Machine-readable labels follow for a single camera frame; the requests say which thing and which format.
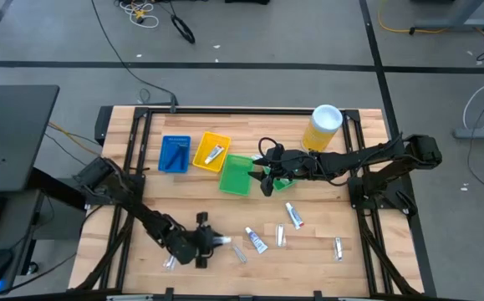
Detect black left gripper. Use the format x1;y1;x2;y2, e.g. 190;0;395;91
166;212;225;269

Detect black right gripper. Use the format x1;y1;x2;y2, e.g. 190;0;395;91
247;143;318;197

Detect small blue toothpaste tube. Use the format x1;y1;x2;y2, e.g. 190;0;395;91
244;226;269;255

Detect green plastic basket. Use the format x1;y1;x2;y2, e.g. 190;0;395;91
252;154;298;192
217;153;254;196

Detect yellow plastic basket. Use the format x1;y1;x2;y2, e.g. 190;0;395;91
191;130;232;173

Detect yellow wipes canister white lid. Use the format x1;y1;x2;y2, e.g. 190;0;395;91
300;104;344;154

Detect blue plastic basket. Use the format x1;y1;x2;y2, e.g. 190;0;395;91
158;134;192;174

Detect dark grey computer desk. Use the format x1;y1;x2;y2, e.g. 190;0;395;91
0;190;45;296

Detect grey desk foot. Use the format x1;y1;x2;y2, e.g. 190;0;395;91
453;126;484;140

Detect black flat desk panel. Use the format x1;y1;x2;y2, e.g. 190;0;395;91
0;84;60;193

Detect grey desk leg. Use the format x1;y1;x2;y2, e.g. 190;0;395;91
408;0;484;35

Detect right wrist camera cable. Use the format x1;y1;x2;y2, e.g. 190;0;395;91
257;136;279;159

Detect black aluminium table frame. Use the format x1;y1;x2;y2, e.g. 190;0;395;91
68;105;437;301

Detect black cable loop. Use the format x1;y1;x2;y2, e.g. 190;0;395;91
170;14;196;45

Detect long black floor cable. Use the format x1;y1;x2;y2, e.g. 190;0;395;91
89;0;180;114

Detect thin yellow cable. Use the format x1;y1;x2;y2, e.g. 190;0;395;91
48;121;100;156

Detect white cable with yellow plug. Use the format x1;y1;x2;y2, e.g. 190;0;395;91
114;0;160;29

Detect yellow floor cable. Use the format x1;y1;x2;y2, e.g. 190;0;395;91
376;0;484;49

